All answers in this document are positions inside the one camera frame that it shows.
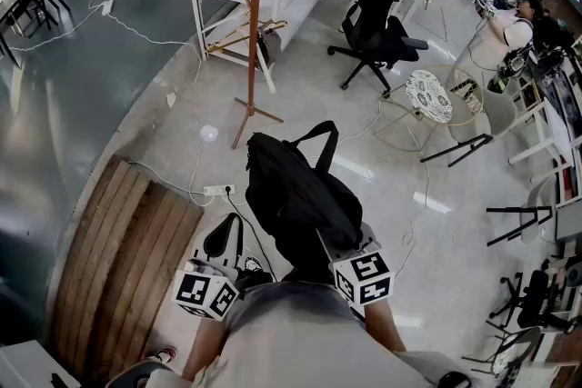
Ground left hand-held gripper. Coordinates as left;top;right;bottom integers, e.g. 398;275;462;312
172;213;246;322

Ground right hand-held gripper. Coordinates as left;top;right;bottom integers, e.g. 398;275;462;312
316;224;395;309

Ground black backpack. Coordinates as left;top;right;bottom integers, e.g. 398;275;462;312
245;120;365;263

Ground brown wooden coat rack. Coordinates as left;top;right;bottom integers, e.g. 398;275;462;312
230;0;286;150

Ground person's left forearm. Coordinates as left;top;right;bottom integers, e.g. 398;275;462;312
180;313;228;382

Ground person's right forearm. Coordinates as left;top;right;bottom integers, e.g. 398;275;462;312
363;298;408;353

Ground person's left patterned sneaker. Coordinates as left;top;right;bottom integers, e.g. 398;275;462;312
238;254;270;284

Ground person's black trousers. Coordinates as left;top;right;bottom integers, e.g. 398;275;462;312
234;249;337;293

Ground wooden plank pallet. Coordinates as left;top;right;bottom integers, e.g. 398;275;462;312
47;154;205;383

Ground person's grey shirt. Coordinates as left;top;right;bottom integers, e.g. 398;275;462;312
149;280;478;388

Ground red white shoe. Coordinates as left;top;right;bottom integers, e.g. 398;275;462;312
145;345;178;365

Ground black round stool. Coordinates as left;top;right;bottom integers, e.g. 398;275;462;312
106;361;156;388

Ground floral round cushion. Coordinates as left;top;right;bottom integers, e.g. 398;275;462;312
404;69;454;124

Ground white tube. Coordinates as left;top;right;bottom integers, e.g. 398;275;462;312
256;45;277;95

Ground grey shell chair black legs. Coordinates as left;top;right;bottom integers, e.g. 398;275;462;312
486;176;558;248
420;79;520;169

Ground small black office chair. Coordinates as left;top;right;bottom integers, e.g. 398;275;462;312
488;270;575;333

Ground grey felt bag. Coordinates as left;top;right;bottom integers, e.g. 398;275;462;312
256;26;283;69

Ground white cabinet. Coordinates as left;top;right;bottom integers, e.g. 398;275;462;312
0;339;84;388

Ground black cable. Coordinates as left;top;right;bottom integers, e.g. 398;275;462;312
225;191;279;283

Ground thin white floor cable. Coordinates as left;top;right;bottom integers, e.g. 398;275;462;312
336;95;433;281

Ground gold wire chair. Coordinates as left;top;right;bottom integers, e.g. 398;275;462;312
373;64;486;154

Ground wire chair patterned cushion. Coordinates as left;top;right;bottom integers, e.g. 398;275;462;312
463;325;545;388

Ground long white cable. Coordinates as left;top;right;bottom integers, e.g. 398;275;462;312
108;11;204;63

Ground white frame table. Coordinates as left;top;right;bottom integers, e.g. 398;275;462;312
508;97;579;205

